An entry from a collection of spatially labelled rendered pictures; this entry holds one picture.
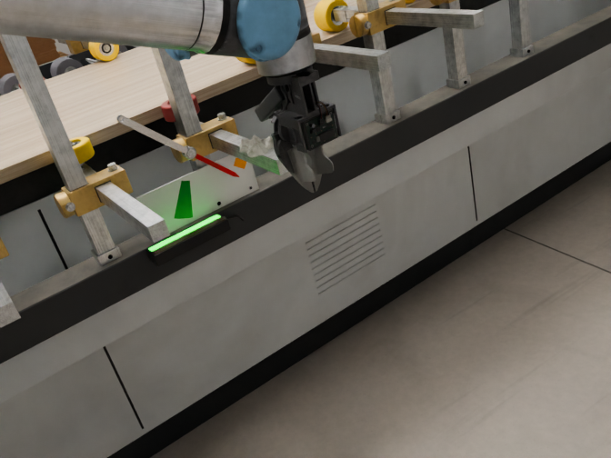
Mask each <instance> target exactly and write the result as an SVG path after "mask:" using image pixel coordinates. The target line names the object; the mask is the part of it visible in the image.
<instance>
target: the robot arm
mask: <svg viewBox="0 0 611 458"><path fill-rule="evenodd" d="M0 35H20V36H30V37H41V38H51V39H61V40H71V41H81V42H92V43H102V44H112V45H131V46H142V47H153V48H163V49H165V50H166V52H167V53H168V54H169V55H170V56H171V57H172V58H173V59H175V60H176V61H182V60H185V59H187V60H189V59H191V57H192V56H195V55H199V54H201V55H222V56H233V57H244V58H251V59H254V60H255V63H256V67H257V70H258V73H259V74H260V75H263V76H266V79H267V82H268V84H269V85H275V87H274V88H273V89H272V90H271V92H270V93H269V94H268V95H267V96H266V97H265V99H264V100H263V101H262V102H261V104H260V105H259V106H258V107H257V108H256V109H255V113H256V115H257V116H258V118H259V120H260V121H261V122H264V121H265V120H267V119H272V121H271V123H272V124H273V128H274V132H273V133H272V134H271V136H272V138H273V141H274V149H275V154H276V156H277V158H278V159H279V160H280V162H281V163H282V164H283V166H284V167H285V168H286V170H287V171H288V172H290V174H291V175H292V176H293V177H294V178H295V179H296V180H297V182H298V183H300V184H301V185H302V186H303V187H304V188H305V189H306V190H308V191H309V192H311V193H314V192H316V191H317V189H318V186H319V185H320V181H321V177H322V174H330V173H333V171H334V165H333V163H332V161H331V160H330V159H329V158H328V157H327V156H326V155H325V153H324V150H323V146H322V145H323V144H326V143H328V142H330V141H332V140H334V139H336V138H337V137H338V136H341V130H340V125H339V122H338V117H337V112H336V105H335V104H330V103H327V102H322V101H319V98H318V94H317V91H316V83H315V81H316V80H319V79H320V78H319V74H318V70H314V69H313V66H312V64H313V63H314V62H315V61H316V52H315V48H314V43H313V39H312V35H311V31H310V26H309V23H308V18H307V13H306V6H305V2H304V0H0ZM334 115H335V116H334ZM335 119H336V120H335ZM293 145H295V147H293ZM304 154H305V157H306V161H305V159H304Z"/></svg>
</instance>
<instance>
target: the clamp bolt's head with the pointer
mask: <svg viewBox="0 0 611 458"><path fill-rule="evenodd" d="M186 155H187V157H189V158H191V157H194V156H195V150H194V149H193V148H190V149H188V150H187V152H186ZM195 158H196V159H198V160H200V161H202V162H204V163H206V164H209V165H211V166H213V167H214V168H216V169H218V170H220V171H222V172H225V173H227V174H230V175H232V176H234V177H240V176H239V175H238V174H237V173H236V172H233V171H231V170H229V169H227V168H225V167H223V166H222V165H220V164H217V163H215V162H213V161H211V160H209V159H207V158H205V157H203V156H202V155H200V154H196V157H195Z"/></svg>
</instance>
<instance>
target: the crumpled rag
mask: <svg viewBox="0 0 611 458"><path fill-rule="evenodd" d="M239 146H240V151H239V152H240V153H241V152H243V153H244V152H246V153H247V154H248V156H250V157H257V156H259V155H264V154H267V153H268V151H269V150H268V149H271V148H273V147H274V141H273V138H272V137H270V136H268V137H267V138H264V139H262V140H261V139H260V138H258V137H257V136H255V135H254V136H253V137H252V139H251V140H248V139H242V140H241V144H240V145H239Z"/></svg>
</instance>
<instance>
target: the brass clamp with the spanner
mask: <svg viewBox="0 0 611 458"><path fill-rule="evenodd" d="M217 119H218V117H217V118H215V119H213V120H211V121H208V122H206V123H203V124H201V128H202V131H201V132H198V133H196V134H192V135H190V136H188V137H186V136H184V135H181V134H177V135H176V139H174V140H173V141H175V142H177V143H179V144H180V145H182V146H186V145H190V146H193V147H194V148H195V149H196V153H197V154H200V155H202V156H206V155H208V154H211V153H213V152H215V151H218V150H217V149H215V148H213V146H212V143H211V140H210V137H209V135H210V134H211V133H213V132H216V131H218V130H220V129H222V130H225V131H227V132H230V133H232V134H237V135H239V134H238V131H237V128H236V124H235V119H234V118H232V117H227V119H225V120H223V121H218V120H217ZM170 148H171V151H172V153H173V155H174V157H175V159H176V160H177V161H178V162H179V163H183V162H185V161H188V160H189V159H187V158H185V157H183V155H182V152H180V151H178V150H175V149H174V148H172V147H170Z"/></svg>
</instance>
